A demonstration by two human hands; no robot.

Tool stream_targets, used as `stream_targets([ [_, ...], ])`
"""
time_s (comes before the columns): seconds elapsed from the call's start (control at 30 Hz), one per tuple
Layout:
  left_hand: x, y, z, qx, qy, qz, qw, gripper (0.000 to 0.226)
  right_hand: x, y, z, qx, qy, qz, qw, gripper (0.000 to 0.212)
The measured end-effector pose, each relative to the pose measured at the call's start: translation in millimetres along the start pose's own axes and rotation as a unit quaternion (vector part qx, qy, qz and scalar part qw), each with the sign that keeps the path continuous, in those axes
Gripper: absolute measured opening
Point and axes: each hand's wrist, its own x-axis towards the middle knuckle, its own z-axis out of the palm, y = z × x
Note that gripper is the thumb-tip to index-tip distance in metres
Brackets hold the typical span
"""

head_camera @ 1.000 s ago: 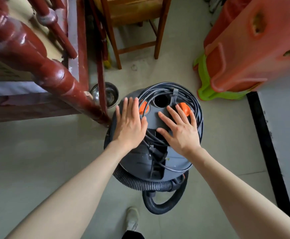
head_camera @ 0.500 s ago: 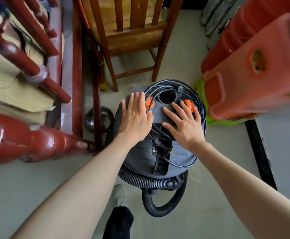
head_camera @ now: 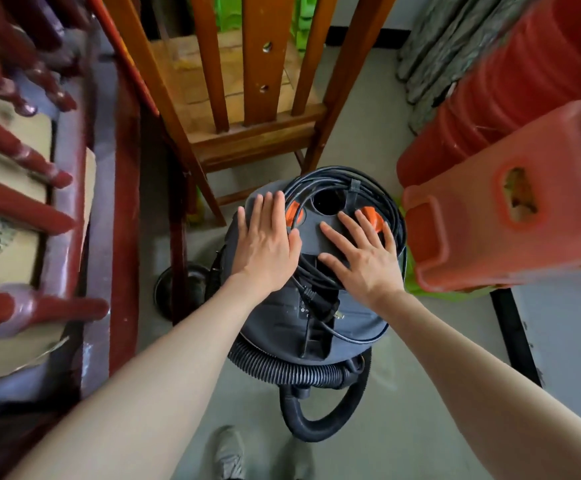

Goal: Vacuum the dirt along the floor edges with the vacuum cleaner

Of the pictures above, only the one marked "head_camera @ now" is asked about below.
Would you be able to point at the person's left hand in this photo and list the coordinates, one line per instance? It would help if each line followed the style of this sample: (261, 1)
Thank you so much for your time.
(265, 249)

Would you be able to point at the person's right hand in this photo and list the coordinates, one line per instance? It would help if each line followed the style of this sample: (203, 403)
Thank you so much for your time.
(365, 264)

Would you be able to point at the grey vacuum cleaner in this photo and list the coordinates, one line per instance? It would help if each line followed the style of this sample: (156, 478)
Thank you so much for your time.
(280, 314)

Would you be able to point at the person's left forearm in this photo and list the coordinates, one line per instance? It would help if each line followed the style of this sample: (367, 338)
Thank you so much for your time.
(135, 394)

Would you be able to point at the person's right forearm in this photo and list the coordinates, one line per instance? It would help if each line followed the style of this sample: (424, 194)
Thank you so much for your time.
(500, 394)

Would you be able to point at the person's right shoe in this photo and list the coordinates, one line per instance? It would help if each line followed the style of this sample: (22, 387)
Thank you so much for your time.
(298, 459)

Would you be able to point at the green plastic stool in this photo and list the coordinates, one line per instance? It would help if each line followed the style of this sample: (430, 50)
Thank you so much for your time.
(435, 289)

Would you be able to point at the black baseboard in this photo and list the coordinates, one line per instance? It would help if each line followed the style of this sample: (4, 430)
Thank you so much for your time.
(515, 334)

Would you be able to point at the wooden chair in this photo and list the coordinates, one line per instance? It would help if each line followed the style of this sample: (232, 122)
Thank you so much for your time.
(250, 84)

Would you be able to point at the stack of orange buckets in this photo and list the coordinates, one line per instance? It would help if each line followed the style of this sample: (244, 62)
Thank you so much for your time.
(510, 84)

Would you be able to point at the stack of green plastic stools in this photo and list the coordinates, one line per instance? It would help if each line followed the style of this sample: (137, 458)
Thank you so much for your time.
(230, 9)

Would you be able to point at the flat cardboard sheet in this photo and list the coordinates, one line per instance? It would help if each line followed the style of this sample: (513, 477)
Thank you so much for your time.
(10, 244)

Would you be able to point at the red wooden bed frame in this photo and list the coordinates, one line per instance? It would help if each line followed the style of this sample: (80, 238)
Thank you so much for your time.
(45, 194)

